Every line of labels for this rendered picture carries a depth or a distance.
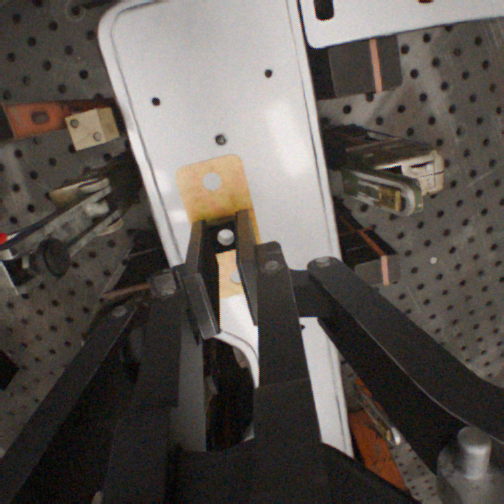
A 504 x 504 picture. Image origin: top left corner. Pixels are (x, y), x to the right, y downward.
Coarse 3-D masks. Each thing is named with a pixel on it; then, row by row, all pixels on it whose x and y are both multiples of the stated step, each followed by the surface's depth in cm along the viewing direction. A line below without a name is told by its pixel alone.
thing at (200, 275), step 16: (192, 224) 20; (192, 240) 18; (208, 240) 20; (192, 256) 16; (208, 256) 18; (192, 272) 15; (208, 272) 17; (192, 288) 15; (208, 288) 16; (192, 304) 15; (208, 304) 15; (208, 320) 15; (208, 336) 16
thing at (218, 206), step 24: (192, 168) 20; (216, 168) 20; (240, 168) 21; (192, 192) 21; (216, 192) 21; (240, 192) 21; (192, 216) 21; (216, 216) 22; (216, 240) 21; (240, 288) 23
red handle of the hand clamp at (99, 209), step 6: (96, 204) 39; (102, 204) 39; (90, 210) 38; (96, 210) 39; (102, 210) 39; (108, 210) 40; (90, 216) 39; (96, 216) 39; (102, 216) 40; (36, 222) 37; (24, 228) 35; (0, 234) 34; (6, 234) 35; (12, 234) 35; (0, 240) 34; (6, 240) 34
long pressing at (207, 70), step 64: (128, 0) 38; (192, 0) 38; (256, 0) 39; (128, 64) 40; (192, 64) 41; (256, 64) 41; (128, 128) 42; (192, 128) 43; (256, 128) 44; (320, 128) 45; (256, 192) 47; (320, 192) 47; (320, 256) 51; (256, 384) 58; (320, 384) 59
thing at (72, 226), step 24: (96, 192) 38; (48, 216) 32; (72, 216) 33; (24, 240) 27; (48, 240) 26; (72, 240) 34; (0, 264) 25; (24, 264) 26; (48, 264) 25; (24, 288) 26
